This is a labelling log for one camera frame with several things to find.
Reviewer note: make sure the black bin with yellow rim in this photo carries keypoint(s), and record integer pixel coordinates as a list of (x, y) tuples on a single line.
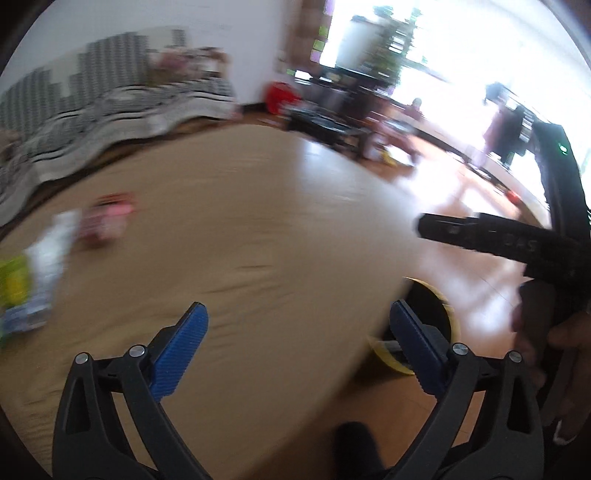
[(431, 304)]

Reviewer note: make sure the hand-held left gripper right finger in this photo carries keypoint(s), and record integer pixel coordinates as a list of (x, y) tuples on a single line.
[(415, 346)]

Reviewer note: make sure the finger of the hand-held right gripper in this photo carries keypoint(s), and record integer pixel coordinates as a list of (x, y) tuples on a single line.
[(485, 233)]

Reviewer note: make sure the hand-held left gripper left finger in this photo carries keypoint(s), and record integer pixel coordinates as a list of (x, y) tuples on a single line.
[(180, 350)]

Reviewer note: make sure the green yellow packet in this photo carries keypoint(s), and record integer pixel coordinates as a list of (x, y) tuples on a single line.
[(14, 281)]

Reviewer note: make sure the blue silver foil wrapper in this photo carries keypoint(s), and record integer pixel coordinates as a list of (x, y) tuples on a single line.
[(23, 321)]

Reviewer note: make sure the person's right hand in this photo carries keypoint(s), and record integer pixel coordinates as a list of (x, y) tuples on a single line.
[(572, 360)]

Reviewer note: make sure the grey patterned sofa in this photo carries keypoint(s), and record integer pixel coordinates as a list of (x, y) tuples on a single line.
[(92, 120)]

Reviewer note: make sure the pink toy on sofa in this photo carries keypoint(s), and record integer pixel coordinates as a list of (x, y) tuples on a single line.
[(184, 64)]

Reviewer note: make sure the green potted plant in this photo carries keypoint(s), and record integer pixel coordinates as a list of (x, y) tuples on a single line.
[(392, 41)]

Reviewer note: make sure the patterned curtain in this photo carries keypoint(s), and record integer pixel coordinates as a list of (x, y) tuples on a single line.
[(309, 32)]

